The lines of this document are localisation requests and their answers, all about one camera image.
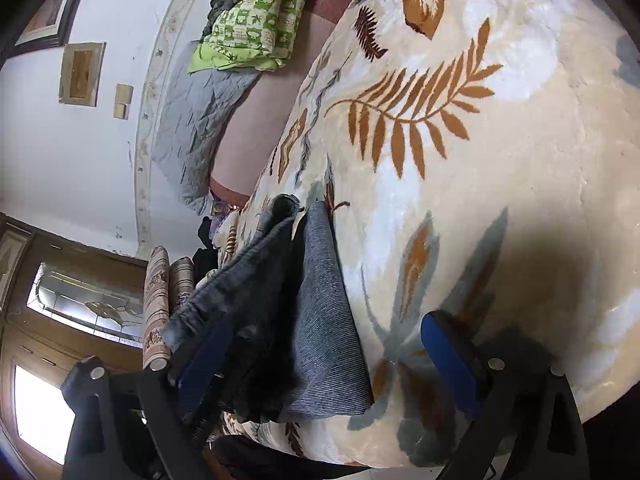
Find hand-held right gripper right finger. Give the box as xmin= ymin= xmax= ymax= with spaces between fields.
xmin=420 ymin=310 xmax=591 ymax=480

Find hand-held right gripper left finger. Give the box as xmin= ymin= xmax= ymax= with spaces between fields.
xmin=60 ymin=312 xmax=236 ymax=480

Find blue denim pants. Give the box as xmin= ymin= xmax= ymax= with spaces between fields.
xmin=160 ymin=194 xmax=376 ymax=423

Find black garment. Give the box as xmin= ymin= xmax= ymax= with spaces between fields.
xmin=192 ymin=215 xmax=221 ymax=281

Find wooden door with glass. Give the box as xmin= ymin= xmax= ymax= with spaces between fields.
xmin=0 ymin=212 xmax=151 ymax=476

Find leaf-printed cream blanket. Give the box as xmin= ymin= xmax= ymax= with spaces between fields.
xmin=210 ymin=0 xmax=640 ymax=468

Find grey quilted blanket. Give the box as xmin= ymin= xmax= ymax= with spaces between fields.
xmin=151 ymin=40 xmax=261 ymax=216

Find small yellow framed picture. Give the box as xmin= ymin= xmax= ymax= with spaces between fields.
xmin=59 ymin=41 xmax=107 ymax=107

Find green patterned blanket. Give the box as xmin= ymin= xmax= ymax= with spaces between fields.
xmin=187 ymin=0 xmax=315 ymax=75

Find large dark framed picture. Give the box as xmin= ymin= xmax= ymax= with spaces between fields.
xmin=12 ymin=0 xmax=96 ymax=51

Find beige wall plate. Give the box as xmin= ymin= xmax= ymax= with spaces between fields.
xmin=114 ymin=84 xmax=134 ymax=120

